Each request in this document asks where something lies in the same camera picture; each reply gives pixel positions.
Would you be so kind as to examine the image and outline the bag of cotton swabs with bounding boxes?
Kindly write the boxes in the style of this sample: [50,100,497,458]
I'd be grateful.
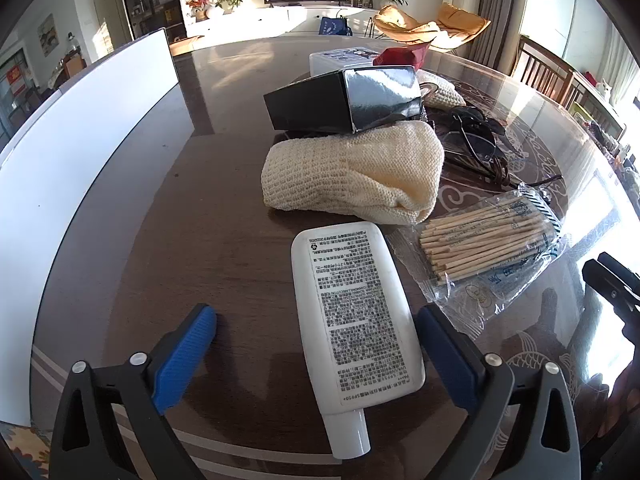
[413,185,566,334]

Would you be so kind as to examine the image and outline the black frame eyeglasses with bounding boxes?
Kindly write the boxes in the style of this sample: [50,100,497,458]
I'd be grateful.
[438,130,563,190]

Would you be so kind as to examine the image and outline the white lotion tube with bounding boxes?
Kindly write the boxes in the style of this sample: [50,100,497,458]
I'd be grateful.
[291,221,425,460]

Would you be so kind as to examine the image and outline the black bow hair clip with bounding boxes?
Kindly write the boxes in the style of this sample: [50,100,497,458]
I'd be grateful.
[426,106,506,155]

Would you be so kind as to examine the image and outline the cream knitted cloth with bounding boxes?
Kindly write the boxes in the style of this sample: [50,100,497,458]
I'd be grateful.
[262,120,445,226]
[416,70,466,110]

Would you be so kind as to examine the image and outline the red snack packet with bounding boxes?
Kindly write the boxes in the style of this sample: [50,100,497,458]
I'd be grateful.
[372,44,430,70]

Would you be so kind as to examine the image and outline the black cardboard box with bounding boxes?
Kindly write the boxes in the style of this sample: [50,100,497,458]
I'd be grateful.
[264,65,423,136]

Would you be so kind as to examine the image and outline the clear cartoon floss box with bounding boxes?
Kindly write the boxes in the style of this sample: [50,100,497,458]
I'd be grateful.
[309,47,378,77]

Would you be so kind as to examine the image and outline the floral patterned cushion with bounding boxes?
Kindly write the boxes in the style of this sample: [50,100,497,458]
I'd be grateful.
[1,422,50,479]

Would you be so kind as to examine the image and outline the wooden dining chair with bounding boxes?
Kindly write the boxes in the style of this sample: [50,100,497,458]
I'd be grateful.
[511,36,587,110]

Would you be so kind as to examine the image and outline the white cardboard storage box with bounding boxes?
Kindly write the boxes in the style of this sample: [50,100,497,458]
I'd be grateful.
[1,30,178,426]

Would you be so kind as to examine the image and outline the orange butterfly chair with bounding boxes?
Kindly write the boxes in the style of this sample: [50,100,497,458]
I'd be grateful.
[372,2,490,52]

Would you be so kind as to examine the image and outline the blue shopping bag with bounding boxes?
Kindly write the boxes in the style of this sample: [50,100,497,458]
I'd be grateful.
[318,16,352,37]

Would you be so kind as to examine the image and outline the white tv console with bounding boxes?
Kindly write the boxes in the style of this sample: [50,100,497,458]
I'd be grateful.
[186,4,381,42]

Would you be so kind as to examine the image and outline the red flower plant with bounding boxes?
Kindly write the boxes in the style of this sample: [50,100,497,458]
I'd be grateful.
[186,0,213,22]

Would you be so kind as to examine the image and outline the framed wall painting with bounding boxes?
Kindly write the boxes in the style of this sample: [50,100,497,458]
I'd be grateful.
[37,13,60,56]

